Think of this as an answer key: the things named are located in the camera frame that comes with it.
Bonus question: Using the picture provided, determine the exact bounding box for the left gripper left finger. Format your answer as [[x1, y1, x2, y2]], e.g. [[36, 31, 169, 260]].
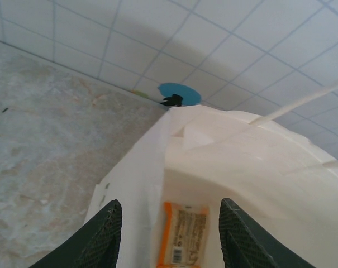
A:
[[28, 199, 123, 268]]

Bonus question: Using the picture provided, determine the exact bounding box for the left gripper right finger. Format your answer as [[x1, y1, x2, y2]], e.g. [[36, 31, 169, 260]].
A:
[[218, 198, 316, 268]]

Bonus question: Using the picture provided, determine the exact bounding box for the white floral paper bag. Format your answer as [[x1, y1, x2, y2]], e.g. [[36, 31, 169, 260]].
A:
[[83, 75, 338, 268]]

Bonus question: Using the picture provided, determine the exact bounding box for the small orange snack packet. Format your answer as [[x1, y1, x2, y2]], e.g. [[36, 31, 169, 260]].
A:
[[156, 202, 211, 268]]

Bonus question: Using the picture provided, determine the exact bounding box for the blue seal wall sticker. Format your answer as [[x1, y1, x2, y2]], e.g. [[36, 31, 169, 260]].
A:
[[156, 82, 202, 108]]

